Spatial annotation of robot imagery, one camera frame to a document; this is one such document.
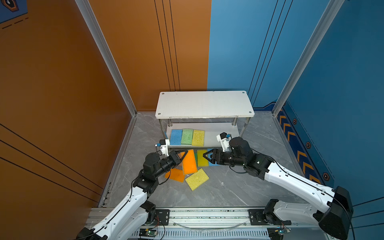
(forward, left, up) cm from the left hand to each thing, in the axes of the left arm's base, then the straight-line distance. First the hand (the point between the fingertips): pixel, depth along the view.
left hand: (188, 151), depth 73 cm
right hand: (-4, -8, 0) cm, 8 cm away
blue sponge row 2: (+19, +10, -15) cm, 26 cm away
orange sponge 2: (-5, -1, -2) cm, 6 cm away
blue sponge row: (-8, -10, +4) cm, 14 cm away
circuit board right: (-31, -43, -23) cm, 58 cm away
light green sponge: (+19, +2, -14) cm, 23 cm away
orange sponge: (-4, +8, -19) cm, 21 cm away
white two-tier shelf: (+16, -13, +12) cm, 23 cm away
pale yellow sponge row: (+17, -5, -14) cm, 23 cm away
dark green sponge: (-2, -4, -3) cm, 5 cm away
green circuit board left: (-31, +19, -23) cm, 43 cm away
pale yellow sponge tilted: (-6, -4, -21) cm, 22 cm away
